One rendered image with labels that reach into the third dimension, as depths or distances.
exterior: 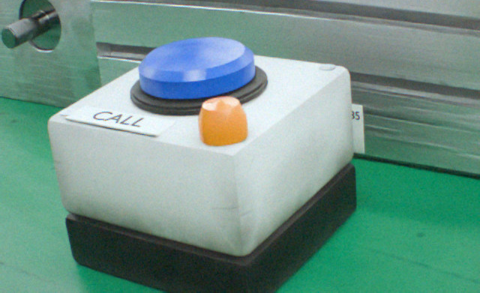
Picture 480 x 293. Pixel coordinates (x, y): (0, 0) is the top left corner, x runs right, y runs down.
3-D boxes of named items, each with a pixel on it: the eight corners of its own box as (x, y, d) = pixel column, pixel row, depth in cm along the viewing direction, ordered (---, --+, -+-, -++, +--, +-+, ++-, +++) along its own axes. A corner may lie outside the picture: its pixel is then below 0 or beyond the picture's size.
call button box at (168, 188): (70, 264, 35) (40, 109, 32) (211, 159, 42) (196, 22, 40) (251, 318, 31) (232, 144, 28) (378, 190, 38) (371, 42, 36)
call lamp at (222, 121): (190, 141, 29) (185, 105, 29) (217, 122, 31) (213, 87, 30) (231, 148, 29) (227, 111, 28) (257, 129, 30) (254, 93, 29)
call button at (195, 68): (121, 119, 33) (113, 65, 32) (186, 79, 36) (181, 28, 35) (217, 136, 31) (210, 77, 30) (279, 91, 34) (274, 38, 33)
